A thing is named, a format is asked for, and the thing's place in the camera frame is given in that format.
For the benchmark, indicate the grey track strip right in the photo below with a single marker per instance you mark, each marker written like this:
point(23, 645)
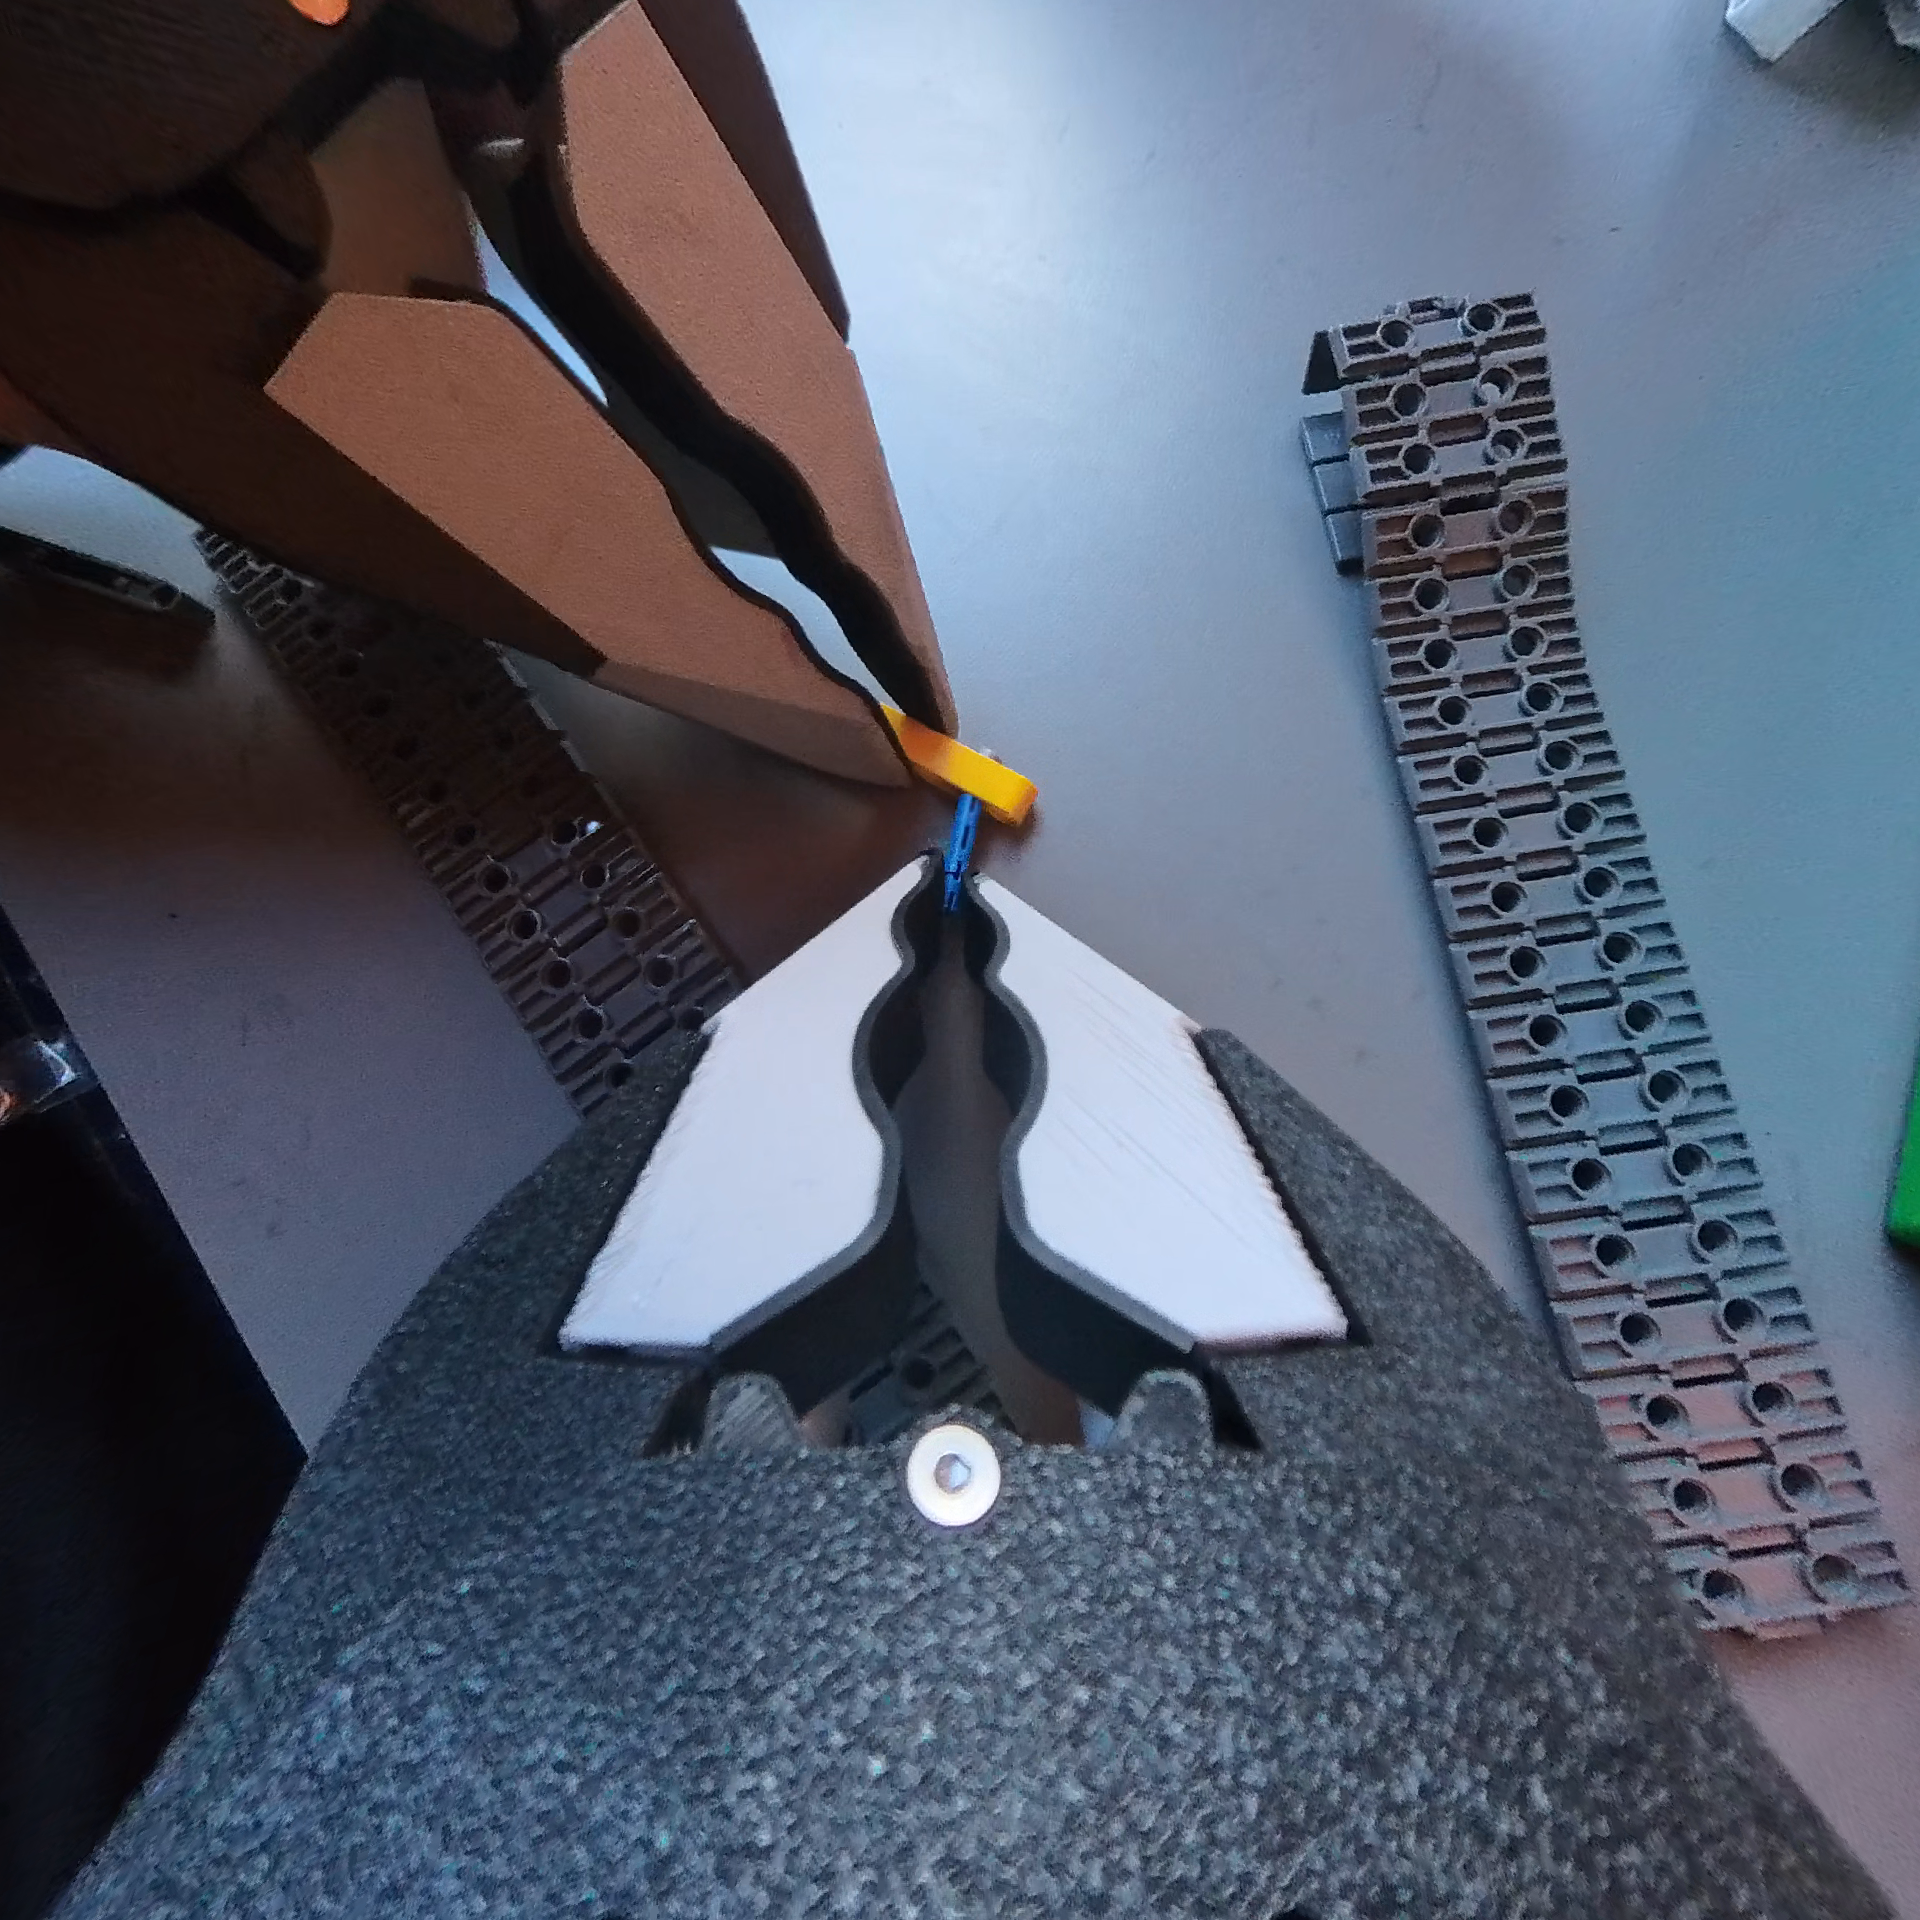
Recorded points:
point(1578, 958)

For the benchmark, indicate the green plastic bin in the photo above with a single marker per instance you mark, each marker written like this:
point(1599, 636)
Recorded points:
point(1908, 1153)

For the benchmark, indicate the small blue connector pin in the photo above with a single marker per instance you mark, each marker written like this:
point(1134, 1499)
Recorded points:
point(961, 837)

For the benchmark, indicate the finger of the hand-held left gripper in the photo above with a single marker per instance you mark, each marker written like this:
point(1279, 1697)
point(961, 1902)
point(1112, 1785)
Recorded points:
point(494, 465)
point(721, 269)

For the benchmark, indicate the long yellow perforated beam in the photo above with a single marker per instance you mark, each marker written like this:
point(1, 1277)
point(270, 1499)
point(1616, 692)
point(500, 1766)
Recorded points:
point(974, 776)

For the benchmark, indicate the black perforated beam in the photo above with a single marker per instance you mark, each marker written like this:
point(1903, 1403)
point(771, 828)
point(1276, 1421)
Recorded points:
point(102, 574)

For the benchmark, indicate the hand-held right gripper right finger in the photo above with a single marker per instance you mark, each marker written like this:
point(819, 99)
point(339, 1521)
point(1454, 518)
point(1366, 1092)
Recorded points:
point(1168, 1184)

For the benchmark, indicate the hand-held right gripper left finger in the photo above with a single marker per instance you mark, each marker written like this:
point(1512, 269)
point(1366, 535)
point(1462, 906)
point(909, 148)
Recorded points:
point(735, 1169)

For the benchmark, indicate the flat grey track strip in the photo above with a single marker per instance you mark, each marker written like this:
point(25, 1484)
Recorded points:
point(525, 902)

